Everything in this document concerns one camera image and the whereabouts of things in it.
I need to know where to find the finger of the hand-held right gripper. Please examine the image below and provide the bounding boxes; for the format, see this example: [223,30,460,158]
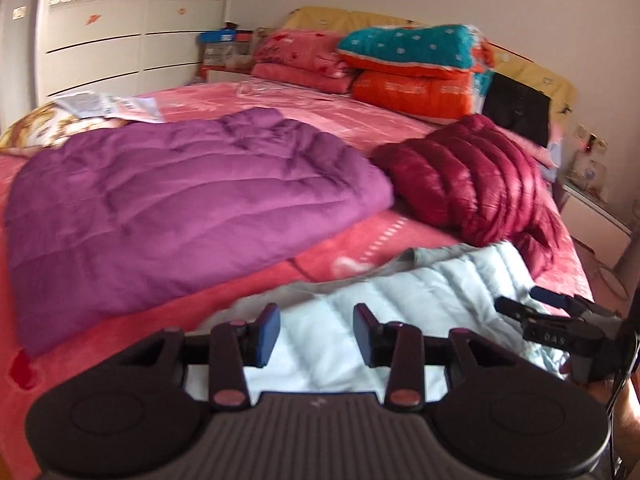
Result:
[529,286,597,314]
[494,296,552,334]

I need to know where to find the white wardrobe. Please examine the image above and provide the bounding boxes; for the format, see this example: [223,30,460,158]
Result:
[0,0,236,126]

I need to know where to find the white printed plastic bag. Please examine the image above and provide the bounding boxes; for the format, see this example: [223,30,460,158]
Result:
[52,91,167,125]

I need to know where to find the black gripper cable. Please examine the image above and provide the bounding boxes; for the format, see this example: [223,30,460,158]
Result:
[601,329,640,480]

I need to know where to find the person's right forearm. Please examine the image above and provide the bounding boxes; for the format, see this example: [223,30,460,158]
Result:
[585,375,640,480]

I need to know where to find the light blue down jacket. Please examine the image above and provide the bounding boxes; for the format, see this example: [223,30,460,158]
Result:
[185,240,572,396]

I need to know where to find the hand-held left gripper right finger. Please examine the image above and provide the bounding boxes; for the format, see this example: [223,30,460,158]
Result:
[352,302,519,411]

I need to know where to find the teal dotted quilt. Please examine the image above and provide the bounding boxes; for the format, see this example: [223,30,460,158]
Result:
[336,24,494,79]

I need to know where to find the wall sockets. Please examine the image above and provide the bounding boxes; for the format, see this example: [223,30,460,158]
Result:
[571,121,612,157]

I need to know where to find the folded pastel blankets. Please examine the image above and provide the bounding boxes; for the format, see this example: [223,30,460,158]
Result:
[544,125,564,184]

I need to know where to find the cartoon printed pillow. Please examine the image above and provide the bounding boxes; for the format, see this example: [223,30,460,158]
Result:
[0,101,77,154]

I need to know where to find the maroon down jacket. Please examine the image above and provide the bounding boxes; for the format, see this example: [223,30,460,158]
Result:
[370,114,564,281]

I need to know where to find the white nightstand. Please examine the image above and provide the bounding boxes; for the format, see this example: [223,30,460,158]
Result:
[556,180,634,257]

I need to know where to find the yellow headboard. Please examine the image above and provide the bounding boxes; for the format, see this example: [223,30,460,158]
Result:
[280,6,581,137]

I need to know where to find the clear plastic wrap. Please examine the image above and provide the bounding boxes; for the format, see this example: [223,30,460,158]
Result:
[234,80,282,99]

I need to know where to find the small nightstand ornaments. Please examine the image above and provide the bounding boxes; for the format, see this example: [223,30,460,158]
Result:
[565,154,609,194]

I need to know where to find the pink pillows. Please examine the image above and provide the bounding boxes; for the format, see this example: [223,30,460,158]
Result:
[250,27,362,95]

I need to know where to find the orange folded quilt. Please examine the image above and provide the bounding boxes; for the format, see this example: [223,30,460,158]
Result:
[350,42,497,126]

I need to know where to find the purple down jacket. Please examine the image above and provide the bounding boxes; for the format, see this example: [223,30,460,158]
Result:
[4,106,396,358]

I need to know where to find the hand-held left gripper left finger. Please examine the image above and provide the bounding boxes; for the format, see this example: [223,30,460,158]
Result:
[122,302,282,411]

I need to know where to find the bed with pink blanket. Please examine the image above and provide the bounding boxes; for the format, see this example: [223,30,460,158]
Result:
[0,80,596,480]

